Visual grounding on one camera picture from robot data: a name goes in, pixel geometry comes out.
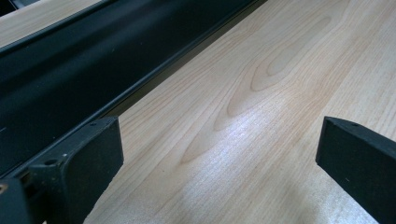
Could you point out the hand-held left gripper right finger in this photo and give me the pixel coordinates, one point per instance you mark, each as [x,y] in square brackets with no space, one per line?
[358,158]

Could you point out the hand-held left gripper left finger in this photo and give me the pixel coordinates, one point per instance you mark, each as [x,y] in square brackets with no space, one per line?
[84,168]

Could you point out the black two-tier metal rack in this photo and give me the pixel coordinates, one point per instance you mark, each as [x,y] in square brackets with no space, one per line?
[77,62]

